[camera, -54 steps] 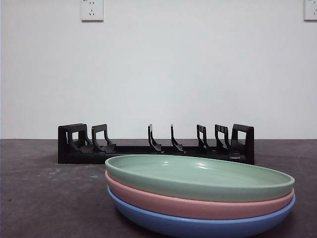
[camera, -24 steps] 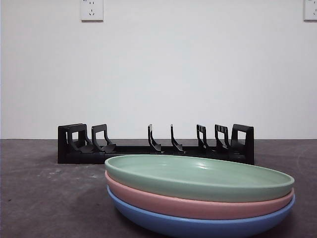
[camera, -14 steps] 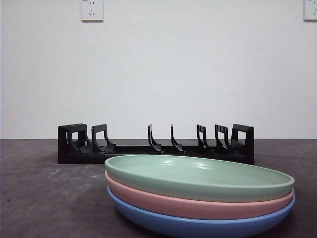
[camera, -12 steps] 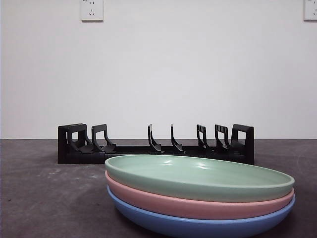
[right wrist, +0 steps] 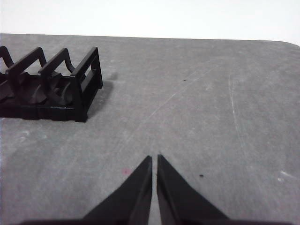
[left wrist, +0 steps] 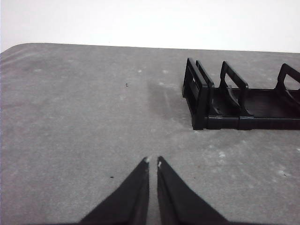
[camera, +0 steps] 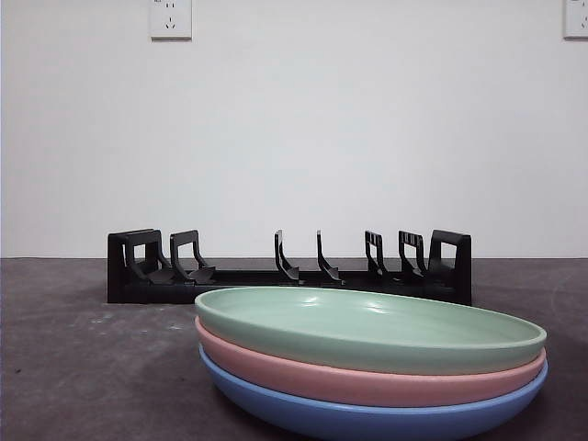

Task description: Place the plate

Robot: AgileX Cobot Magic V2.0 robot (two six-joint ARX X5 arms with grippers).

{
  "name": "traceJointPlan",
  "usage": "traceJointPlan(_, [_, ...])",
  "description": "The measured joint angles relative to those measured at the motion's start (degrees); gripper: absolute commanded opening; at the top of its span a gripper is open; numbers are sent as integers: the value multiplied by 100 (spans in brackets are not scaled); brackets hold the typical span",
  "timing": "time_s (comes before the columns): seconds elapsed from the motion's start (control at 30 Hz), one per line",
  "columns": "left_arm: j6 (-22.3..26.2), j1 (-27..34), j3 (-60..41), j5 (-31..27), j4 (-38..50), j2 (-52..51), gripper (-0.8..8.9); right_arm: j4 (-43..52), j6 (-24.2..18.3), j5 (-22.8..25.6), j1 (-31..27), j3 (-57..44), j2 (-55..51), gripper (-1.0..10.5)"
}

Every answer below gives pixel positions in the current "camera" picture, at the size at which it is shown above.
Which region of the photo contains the green round plate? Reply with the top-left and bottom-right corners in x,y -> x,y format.
194,287 -> 548,376

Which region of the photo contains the white wall socket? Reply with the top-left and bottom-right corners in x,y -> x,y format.
149,0 -> 193,40
563,0 -> 588,40

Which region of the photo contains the blue round plate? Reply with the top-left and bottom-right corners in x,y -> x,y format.
198,344 -> 549,441

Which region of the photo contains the black plastic dish rack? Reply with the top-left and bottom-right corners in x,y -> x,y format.
106,228 -> 473,308

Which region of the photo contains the pink round plate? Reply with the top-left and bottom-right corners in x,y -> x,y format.
194,316 -> 548,408

